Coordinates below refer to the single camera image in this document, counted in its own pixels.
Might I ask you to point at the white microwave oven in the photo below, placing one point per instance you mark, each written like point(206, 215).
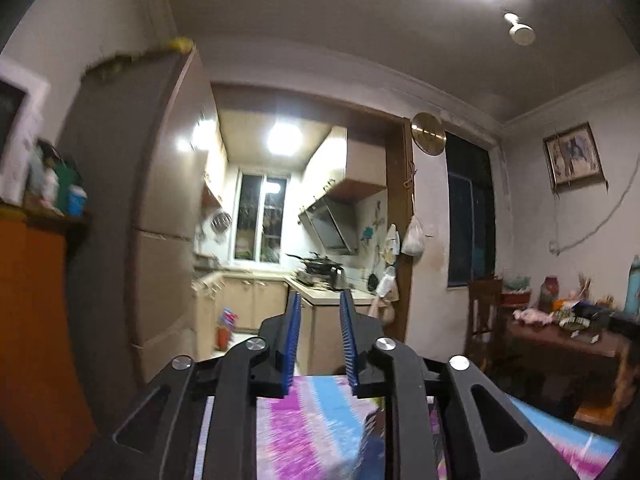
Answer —
point(23, 95)

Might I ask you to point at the dark room window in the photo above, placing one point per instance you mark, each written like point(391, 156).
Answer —
point(472, 220)

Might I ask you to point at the green container on cabinet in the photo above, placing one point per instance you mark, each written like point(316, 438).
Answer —
point(68, 174)

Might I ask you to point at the gold round wall clock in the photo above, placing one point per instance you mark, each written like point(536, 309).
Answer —
point(428, 133)

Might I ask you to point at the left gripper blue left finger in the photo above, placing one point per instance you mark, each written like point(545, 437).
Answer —
point(280, 332)

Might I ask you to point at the black wok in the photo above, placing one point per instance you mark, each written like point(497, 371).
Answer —
point(317, 264)

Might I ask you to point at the kitchen ceiling light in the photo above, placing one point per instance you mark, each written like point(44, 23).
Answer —
point(285, 138)

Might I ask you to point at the blue thermos bottle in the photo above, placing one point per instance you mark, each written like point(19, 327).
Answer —
point(631, 306)

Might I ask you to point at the white hanging plastic bag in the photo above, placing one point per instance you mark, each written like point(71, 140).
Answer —
point(413, 244)

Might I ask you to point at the kitchen window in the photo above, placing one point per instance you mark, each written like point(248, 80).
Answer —
point(259, 219)

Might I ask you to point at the framed wall picture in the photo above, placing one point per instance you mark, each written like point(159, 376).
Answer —
point(573, 159)

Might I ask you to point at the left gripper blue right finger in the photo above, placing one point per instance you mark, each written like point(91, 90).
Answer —
point(360, 333)

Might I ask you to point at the floral striped tablecloth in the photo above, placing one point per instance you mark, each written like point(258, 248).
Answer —
point(316, 431)

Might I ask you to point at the pink cloth on side table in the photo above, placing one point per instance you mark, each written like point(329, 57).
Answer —
point(533, 317)

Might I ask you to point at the red lidded glass jar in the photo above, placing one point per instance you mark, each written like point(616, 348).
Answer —
point(549, 292)

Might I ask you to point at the steel electric kettle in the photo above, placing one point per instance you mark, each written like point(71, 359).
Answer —
point(337, 278)

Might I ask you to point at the white medicine bottle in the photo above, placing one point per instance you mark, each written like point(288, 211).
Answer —
point(49, 191)

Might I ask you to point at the steel range hood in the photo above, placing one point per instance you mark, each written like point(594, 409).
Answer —
point(334, 223)

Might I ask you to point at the dark wooden chair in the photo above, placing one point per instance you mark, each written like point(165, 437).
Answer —
point(484, 302)

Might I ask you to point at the orange wooden cabinet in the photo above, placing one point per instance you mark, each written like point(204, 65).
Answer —
point(42, 404)

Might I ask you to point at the dark wooden side table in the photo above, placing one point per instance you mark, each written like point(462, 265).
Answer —
point(587, 378)

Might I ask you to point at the grey refrigerator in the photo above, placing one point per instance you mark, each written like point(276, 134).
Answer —
point(129, 296)

